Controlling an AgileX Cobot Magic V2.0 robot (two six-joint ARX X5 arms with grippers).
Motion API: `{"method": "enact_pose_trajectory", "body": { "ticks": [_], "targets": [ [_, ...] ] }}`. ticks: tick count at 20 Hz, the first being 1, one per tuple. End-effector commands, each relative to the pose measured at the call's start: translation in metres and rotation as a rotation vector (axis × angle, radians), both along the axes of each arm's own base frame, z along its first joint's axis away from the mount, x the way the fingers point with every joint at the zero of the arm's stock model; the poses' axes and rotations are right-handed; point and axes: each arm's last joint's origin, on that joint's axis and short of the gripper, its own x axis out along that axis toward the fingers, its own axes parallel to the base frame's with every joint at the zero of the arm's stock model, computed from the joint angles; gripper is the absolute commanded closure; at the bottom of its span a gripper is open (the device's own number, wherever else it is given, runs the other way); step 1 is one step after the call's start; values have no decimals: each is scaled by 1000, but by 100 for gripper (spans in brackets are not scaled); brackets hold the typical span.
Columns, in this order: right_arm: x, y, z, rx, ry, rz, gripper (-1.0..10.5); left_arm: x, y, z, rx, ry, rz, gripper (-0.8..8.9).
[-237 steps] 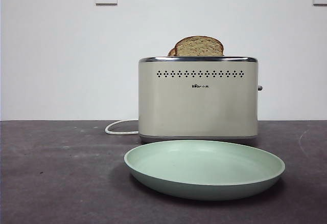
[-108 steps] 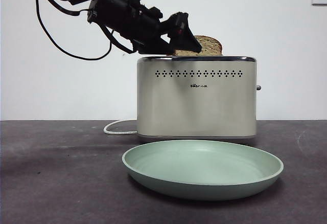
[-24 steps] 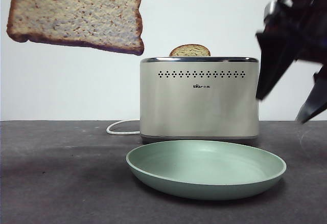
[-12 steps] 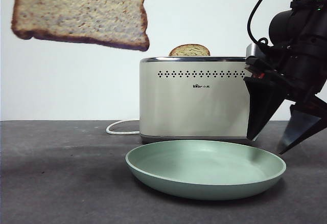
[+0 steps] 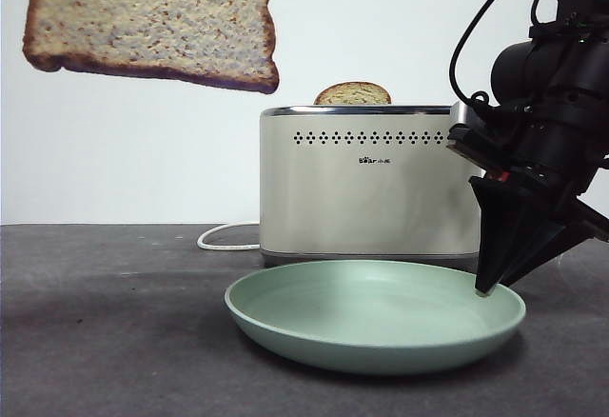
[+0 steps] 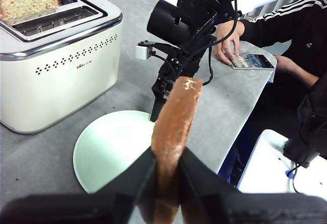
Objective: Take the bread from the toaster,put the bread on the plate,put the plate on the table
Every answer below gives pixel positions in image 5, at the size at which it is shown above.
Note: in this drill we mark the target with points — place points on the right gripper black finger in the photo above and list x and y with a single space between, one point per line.
495 226
535 231

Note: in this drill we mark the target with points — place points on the pale green round plate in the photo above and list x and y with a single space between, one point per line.
361 312

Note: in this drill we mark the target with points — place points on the brown-crust bread slice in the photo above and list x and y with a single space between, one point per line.
152 22
352 94

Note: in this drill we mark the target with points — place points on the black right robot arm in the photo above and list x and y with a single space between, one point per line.
561 103

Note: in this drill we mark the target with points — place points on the cream two-slot toaster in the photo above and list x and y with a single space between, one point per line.
361 207

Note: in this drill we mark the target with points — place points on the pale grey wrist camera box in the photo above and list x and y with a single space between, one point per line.
464 114

